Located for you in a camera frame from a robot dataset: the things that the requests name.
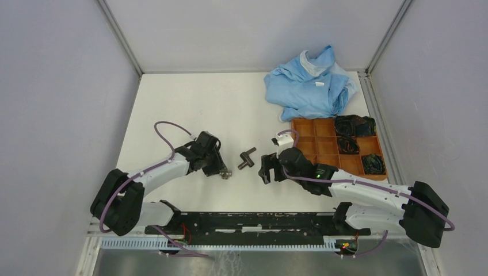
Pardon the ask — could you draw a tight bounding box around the black cable bundle middle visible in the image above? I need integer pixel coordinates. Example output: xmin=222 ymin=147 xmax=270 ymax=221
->
xmin=335 ymin=136 xmax=360 ymax=155

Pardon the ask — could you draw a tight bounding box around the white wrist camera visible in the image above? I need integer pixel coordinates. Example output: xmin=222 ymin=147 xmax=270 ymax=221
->
xmin=189 ymin=132 xmax=200 ymax=140
xmin=272 ymin=133 xmax=295 ymax=149

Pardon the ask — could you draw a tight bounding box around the dark metal faucet tee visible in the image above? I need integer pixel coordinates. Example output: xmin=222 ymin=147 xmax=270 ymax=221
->
xmin=238 ymin=147 xmax=256 ymax=170

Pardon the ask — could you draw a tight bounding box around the black cable bundle top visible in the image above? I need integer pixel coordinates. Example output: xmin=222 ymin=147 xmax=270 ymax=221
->
xmin=334 ymin=114 xmax=377 ymax=138

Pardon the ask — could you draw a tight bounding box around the white slotted cable duct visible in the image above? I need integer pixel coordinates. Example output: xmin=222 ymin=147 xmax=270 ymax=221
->
xmin=100 ymin=237 xmax=342 ymax=253

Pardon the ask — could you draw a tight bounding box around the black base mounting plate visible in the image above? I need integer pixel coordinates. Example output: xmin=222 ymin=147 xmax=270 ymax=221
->
xmin=160 ymin=212 xmax=371 ymax=246

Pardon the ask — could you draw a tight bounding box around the black green cable bundle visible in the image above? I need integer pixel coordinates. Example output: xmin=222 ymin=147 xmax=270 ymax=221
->
xmin=361 ymin=153 xmax=387 ymax=177

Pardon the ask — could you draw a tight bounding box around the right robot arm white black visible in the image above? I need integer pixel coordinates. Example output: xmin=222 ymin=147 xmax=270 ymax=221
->
xmin=258 ymin=147 xmax=455 ymax=248

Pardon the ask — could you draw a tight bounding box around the small grey faucet fitting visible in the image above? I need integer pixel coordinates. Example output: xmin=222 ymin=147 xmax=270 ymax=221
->
xmin=219 ymin=170 xmax=232 ymax=180

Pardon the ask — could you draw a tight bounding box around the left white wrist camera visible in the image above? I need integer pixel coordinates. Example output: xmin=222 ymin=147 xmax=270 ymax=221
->
xmin=189 ymin=132 xmax=200 ymax=140

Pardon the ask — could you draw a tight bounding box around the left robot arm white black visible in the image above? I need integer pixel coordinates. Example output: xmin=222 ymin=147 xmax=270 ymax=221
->
xmin=90 ymin=131 xmax=227 ymax=236

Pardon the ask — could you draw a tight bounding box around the blue crumpled cloth garment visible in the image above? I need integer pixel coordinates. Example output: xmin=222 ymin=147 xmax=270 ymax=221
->
xmin=264 ymin=45 xmax=359 ymax=122

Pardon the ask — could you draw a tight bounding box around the orange compartment tray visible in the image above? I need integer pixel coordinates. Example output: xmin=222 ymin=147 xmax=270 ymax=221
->
xmin=291 ymin=115 xmax=388 ymax=181

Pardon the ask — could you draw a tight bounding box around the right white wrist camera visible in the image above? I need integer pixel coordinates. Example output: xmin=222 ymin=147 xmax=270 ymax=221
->
xmin=272 ymin=133 xmax=295 ymax=149

